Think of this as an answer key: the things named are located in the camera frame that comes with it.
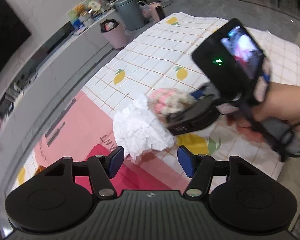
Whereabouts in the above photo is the cream pink knitted toy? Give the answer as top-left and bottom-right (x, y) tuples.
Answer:
(147, 88), (197, 122)

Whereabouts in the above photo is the person's right hand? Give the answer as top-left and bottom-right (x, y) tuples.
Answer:
(252, 82), (300, 125)

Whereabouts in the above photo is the red Wonderlab cube box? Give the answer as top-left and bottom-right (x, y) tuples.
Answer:
(75, 144), (171, 195)

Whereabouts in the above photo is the white crumpled paper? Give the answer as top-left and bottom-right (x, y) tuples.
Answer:
(113, 94), (175, 163)

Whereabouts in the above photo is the orange white storage box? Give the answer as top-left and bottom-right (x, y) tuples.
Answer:
(34, 165), (46, 176)

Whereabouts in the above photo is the lemon pattern white tablecloth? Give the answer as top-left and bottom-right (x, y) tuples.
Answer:
(12, 12), (300, 191)

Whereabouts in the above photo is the pink small stool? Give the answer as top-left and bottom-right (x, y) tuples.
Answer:
(139, 2), (166, 23)

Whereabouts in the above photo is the grey round trash bin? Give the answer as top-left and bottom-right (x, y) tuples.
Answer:
(114, 0), (145, 31)

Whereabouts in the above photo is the white wifi router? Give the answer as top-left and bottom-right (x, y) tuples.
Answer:
(5, 82), (23, 103)

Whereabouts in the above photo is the pink waste basket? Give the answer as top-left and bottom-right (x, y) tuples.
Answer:
(100, 19), (128, 49)

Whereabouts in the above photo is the small teddy bear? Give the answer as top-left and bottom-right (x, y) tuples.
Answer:
(74, 4), (86, 17)

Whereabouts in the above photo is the black wall television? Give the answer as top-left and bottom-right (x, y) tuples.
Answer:
(0, 0), (31, 72)

